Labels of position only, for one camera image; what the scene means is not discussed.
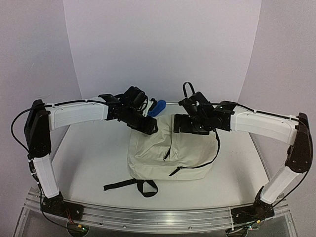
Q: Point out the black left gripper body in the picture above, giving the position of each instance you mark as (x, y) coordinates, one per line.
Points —
(132, 121)

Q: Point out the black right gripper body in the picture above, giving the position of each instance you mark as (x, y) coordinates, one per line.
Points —
(181, 124)

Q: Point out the cream white backpack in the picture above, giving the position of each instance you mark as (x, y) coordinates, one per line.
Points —
(167, 156)

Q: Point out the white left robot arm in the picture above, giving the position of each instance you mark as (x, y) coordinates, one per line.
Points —
(44, 118)

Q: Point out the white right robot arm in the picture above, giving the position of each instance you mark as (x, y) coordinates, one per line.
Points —
(291, 130)

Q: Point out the blue pencil case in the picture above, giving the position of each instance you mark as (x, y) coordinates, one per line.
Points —
(159, 106)

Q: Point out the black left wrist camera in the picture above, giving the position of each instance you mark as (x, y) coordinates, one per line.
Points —
(134, 97)

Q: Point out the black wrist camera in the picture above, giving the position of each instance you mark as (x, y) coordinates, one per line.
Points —
(193, 97)
(134, 97)

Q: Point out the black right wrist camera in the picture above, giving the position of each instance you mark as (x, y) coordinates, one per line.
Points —
(193, 97)

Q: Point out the aluminium front rail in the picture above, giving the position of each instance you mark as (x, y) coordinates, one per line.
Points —
(171, 221)

